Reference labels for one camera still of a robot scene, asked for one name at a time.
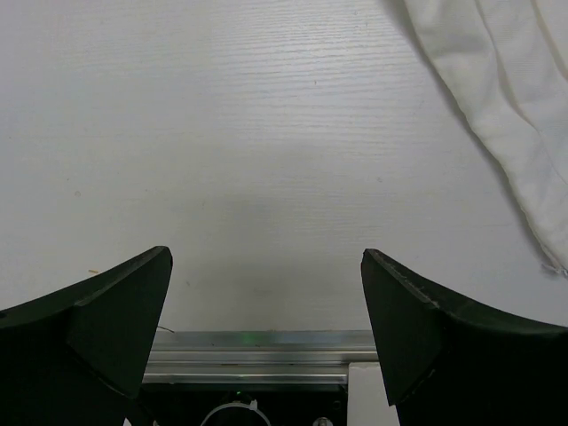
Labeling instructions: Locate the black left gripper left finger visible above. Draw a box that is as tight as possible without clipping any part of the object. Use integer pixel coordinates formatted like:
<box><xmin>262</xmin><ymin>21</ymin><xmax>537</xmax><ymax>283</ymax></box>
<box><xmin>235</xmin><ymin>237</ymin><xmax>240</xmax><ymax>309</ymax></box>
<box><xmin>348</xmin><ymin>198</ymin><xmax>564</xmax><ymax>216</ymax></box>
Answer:
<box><xmin>1</xmin><ymin>246</ymin><xmax>173</xmax><ymax>425</ymax></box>

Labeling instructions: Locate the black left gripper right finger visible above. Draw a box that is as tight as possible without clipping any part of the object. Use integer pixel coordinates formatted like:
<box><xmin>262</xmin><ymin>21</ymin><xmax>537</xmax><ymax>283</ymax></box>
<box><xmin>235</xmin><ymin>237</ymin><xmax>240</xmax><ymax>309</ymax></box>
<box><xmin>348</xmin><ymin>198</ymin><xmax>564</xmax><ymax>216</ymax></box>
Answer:
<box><xmin>360</xmin><ymin>249</ymin><xmax>567</xmax><ymax>425</ymax></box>

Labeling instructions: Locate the white fabric skirt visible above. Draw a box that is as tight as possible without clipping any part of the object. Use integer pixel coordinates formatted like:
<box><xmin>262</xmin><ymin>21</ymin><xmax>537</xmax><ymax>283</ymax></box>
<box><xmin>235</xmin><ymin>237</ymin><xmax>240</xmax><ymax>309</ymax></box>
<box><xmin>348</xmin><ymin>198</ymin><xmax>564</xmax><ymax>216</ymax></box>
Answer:
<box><xmin>387</xmin><ymin>1</ymin><xmax>567</xmax><ymax>275</ymax></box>

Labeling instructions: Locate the aluminium table edge rail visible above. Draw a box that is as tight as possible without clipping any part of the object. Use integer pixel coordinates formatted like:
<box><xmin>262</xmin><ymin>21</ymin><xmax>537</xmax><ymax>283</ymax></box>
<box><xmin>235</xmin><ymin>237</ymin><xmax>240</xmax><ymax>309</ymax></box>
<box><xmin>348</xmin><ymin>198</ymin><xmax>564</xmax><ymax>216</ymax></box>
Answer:
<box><xmin>143</xmin><ymin>330</ymin><xmax>378</xmax><ymax>385</ymax></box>

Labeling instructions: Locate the white cable tie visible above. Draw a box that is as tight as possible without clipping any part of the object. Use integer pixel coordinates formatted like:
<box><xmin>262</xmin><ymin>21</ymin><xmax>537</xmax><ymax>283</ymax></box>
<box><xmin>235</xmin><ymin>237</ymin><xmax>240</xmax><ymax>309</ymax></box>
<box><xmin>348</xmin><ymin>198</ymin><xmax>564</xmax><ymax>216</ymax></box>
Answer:
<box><xmin>201</xmin><ymin>399</ymin><xmax>272</xmax><ymax>426</ymax></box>

